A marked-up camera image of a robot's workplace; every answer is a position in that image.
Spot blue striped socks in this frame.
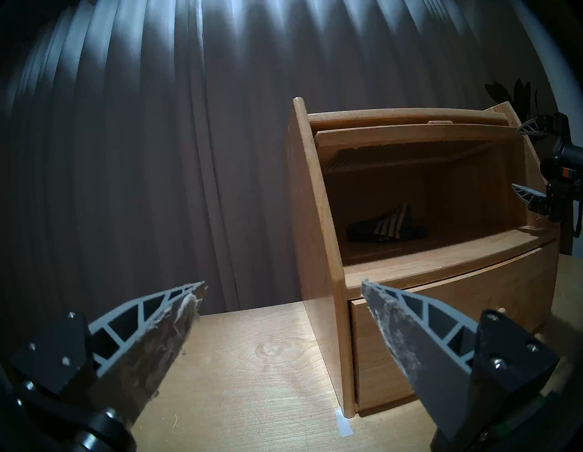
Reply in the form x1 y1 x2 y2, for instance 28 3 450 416
347 203 429 243

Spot wooden drawer with peg handle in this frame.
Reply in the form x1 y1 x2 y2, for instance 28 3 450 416
348 239 560 413

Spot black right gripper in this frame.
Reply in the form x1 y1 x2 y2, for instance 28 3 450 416
511 112 583 237

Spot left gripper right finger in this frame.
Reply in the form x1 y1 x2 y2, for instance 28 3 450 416
361 280 560 442

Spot grey curtain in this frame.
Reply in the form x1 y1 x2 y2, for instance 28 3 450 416
0 0 547 316

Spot wooden cabinet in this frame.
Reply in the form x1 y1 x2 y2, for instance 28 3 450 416
285 97 563 419

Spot wooden sliding door panel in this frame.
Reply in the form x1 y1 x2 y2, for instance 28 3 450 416
314 119 522 175

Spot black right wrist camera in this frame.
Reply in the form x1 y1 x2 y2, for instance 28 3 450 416
553 139 583 183

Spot white tape corner marker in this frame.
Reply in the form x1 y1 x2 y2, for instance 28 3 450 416
335 408 354 438

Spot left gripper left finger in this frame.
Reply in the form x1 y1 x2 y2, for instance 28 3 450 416
9 281 209 429

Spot tall dark leafy plant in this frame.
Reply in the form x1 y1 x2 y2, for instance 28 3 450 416
485 78 539 115

